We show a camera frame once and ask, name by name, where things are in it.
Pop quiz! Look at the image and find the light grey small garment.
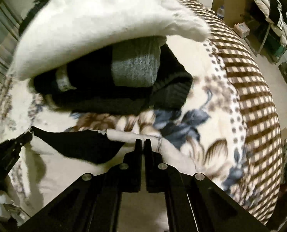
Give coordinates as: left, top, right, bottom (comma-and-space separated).
18, 126, 196, 216

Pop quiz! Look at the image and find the floral fleece blanket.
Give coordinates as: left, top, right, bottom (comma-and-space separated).
0, 0, 283, 224

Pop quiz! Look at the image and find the black knit garment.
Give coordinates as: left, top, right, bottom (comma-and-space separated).
30, 44, 193, 115

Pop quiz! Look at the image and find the grey knit sock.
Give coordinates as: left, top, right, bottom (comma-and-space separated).
112, 36, 166, 87

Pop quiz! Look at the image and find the green striped curtain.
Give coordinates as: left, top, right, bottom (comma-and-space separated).
0, 1, 22, 83

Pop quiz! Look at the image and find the white fluffy garment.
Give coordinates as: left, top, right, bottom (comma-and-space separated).
11, 0, 210, 81

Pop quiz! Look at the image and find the small tissue box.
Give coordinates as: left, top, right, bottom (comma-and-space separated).
233, 22, 250, 38

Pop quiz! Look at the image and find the clear water bottle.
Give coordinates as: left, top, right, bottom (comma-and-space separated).
216, 5, 225, 20

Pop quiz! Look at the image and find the brown cardboard wardrobe panel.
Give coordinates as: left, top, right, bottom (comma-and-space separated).
212, 0, 252, 28

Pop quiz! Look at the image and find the striped quilt on rack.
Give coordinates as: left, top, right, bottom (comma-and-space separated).
254, 0, 287, 47

